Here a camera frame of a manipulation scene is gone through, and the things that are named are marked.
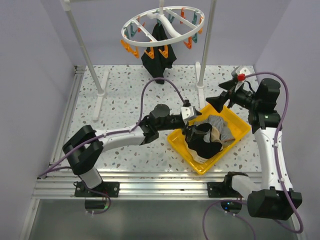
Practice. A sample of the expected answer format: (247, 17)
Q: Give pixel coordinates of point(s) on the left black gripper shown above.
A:
(193, 133)

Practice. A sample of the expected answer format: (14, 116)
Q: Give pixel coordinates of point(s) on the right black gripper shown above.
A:
(218, 102)

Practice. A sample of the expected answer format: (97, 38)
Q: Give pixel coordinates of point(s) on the plain black underwear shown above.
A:
(201, 150)

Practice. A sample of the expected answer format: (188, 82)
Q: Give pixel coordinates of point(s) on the beige underwear navy trim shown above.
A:
(213, 136)

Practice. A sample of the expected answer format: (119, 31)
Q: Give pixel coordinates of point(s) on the grey striped underwear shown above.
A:
(226, 135)

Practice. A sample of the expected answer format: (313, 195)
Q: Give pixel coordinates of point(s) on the black pinstriped underwear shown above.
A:
(156, 59)

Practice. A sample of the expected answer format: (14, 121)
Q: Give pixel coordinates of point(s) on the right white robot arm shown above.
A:
(275, 197)

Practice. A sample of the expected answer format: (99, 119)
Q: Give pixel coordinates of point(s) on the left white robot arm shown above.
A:
(84, 148)

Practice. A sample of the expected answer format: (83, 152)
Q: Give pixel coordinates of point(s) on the white round clip hanger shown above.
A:
(181, 24)

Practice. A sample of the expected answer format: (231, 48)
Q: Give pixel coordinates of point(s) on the right white rack pole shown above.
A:
(202, 65)

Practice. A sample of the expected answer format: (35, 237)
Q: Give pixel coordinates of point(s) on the white rack pole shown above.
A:
(202, 65)
(67, 9)

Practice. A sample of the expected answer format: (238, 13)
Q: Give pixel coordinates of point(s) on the yellow plastic tray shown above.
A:
(238, 127)

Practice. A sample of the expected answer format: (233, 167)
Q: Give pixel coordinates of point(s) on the left white rack pole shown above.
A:
(67, 9)

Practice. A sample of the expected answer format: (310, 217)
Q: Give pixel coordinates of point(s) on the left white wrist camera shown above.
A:
(189, 113)

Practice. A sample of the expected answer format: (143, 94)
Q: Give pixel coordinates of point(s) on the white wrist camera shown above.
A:
(189, 113)
(239, 76)

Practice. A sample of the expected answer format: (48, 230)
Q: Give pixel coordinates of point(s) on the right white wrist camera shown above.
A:
(239, 76)

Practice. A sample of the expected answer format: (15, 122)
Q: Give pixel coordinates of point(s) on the aluminium rail frame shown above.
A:
(153, 172)

